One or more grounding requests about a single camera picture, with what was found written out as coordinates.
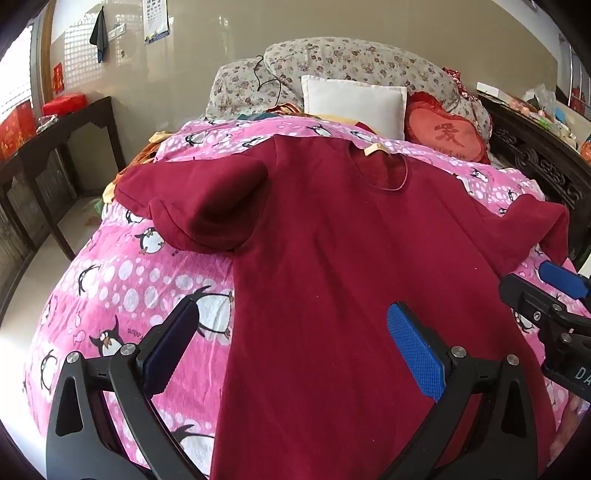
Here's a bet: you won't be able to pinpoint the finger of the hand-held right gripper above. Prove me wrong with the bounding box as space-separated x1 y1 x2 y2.
499 274 591 342
538 260 591 301

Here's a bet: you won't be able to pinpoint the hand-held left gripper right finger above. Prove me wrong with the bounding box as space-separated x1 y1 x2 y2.
387 302 552 480

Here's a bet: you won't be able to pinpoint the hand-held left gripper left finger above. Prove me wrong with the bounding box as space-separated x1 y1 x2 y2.
45 298 206 480

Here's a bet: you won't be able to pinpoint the dark red sweater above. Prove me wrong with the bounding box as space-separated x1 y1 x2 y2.
115 134 570 480

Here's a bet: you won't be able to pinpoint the pink penguin print blanket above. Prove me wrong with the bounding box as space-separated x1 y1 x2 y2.
23 115 591 480

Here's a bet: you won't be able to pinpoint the carved dark wooden cabinet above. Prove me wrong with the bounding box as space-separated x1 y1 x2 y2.
478 92 591 278

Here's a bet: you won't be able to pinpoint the clear plastic bag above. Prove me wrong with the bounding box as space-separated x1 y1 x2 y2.
524 84 559 114

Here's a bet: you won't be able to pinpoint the red heart cushion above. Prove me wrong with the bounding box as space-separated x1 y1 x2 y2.
405 91 491 164

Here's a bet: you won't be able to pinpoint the yellow cloth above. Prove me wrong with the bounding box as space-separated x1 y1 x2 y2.
102 131 176 204

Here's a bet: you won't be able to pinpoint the white flat box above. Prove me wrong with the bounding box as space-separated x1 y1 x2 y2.
475 82 513 100

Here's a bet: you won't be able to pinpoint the red patterned cloth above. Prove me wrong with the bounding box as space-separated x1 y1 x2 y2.
443 68 481 100

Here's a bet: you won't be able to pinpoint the dark wooden side table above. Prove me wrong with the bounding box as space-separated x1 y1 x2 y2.
0 96 127 319

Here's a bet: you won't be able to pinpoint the colourful folded cloth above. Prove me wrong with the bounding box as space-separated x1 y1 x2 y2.
238 104 305 123

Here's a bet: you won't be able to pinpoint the white pillow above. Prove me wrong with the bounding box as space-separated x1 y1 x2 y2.
301 75 408 139

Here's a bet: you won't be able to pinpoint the red gift box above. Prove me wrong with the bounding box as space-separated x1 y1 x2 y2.
0 102 37 160

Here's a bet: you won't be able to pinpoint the floral pillows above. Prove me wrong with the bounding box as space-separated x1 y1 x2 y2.
205 38 495 139

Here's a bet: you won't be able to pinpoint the window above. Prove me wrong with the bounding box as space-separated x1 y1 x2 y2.
0 25 47 123

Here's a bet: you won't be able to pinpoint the dark hanging cloth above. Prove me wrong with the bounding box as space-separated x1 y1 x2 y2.
90 11 110 64

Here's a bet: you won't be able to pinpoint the black cable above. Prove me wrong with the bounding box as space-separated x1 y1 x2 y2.
252 55 283 114

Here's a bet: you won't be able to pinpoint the wall calendar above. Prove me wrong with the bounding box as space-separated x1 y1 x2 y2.
142 0 171 44

